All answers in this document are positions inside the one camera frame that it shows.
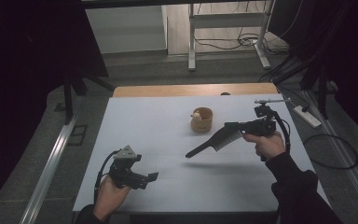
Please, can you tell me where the black looped floor cable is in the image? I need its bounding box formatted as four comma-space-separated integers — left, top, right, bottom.
302, 133, 358, 171

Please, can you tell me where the dark floor outlet box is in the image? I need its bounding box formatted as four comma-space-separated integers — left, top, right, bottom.
67, 124, 89, 147

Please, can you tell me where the person's right hand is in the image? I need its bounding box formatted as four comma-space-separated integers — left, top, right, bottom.
242, 131, 287, 161

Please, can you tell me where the right hand-held gripper cable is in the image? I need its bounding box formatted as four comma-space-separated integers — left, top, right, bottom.
271, 110, 292, 162

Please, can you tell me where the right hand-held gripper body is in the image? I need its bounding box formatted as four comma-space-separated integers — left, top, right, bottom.
241, 98, 292, 138

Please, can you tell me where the wooden cup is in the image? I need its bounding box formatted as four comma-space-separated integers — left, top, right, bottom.
190, 106, 214, 133

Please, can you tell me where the white paper table cover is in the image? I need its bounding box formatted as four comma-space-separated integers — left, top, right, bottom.
73, 94, 330, 214

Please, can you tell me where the aluminium rail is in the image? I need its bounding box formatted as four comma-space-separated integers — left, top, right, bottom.
19, 96, 82, 224
302, 89, 358, 220

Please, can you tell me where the left hand-held gripper cable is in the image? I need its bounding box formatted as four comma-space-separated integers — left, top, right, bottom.
93, 149, 119, 203

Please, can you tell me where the hand-held gripper cable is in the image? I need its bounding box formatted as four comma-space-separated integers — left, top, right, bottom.
271, 110, 292, 162
93, 149, 119, 203

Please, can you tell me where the wooden table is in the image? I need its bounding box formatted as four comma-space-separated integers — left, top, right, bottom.
113, 82, 280, 98

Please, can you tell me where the person's left hand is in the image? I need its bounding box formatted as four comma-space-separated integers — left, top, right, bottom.
93, 176, 131, 222

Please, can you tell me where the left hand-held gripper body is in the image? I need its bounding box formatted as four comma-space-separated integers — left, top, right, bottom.
109, 145, 150, 189

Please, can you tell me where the white metal stand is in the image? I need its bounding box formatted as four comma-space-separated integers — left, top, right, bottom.
187, 0, 276, 72

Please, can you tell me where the black comb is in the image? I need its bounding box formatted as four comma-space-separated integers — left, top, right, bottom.
185, 127, 245, 159

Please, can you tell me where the white power strip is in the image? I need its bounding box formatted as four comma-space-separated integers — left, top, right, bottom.
293, 105, 323, 129

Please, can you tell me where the dark curtain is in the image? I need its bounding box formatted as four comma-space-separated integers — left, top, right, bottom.
268, 0, 358, 138
0, 0, 109, 206

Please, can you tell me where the black stand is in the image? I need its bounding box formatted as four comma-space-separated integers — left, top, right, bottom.
272, 52, 332, 120
62, 69, 116, 126

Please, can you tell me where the bundle of floor cables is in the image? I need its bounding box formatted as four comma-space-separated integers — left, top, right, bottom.
194, 27, 291, 58

